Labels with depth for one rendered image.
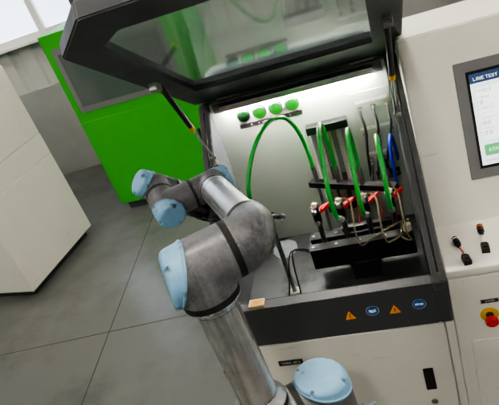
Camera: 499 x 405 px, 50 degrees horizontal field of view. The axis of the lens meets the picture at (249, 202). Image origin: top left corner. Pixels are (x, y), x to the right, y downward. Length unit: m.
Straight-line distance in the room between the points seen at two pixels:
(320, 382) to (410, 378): 0.75
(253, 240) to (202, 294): 0.13
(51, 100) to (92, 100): 1.73
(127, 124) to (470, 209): 3.26
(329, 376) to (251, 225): 0.40
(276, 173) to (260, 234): 1.06
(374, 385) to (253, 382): 0.87
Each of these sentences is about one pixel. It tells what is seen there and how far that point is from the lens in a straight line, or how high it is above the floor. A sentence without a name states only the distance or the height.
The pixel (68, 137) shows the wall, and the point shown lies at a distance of 6.34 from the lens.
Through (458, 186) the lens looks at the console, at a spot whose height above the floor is 1.09.
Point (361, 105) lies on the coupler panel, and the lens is 1.90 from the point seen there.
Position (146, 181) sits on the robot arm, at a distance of 1.40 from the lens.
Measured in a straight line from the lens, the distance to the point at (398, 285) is 1.64.
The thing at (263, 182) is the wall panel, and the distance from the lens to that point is 2.05.
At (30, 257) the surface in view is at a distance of 4.37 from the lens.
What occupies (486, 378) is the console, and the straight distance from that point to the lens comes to 1.94.
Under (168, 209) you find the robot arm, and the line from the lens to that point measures 1.31.
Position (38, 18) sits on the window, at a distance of 5.99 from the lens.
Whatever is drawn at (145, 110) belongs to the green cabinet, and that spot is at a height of 0.86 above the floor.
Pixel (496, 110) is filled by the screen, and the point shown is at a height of 1.30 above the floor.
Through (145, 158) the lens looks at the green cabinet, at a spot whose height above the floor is 0.45.
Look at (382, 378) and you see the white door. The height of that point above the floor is 0.57.
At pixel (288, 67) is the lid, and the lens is 1.72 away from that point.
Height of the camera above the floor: 2.03
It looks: 28 degrees down
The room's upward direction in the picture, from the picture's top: 21 degrees counter-clockwise
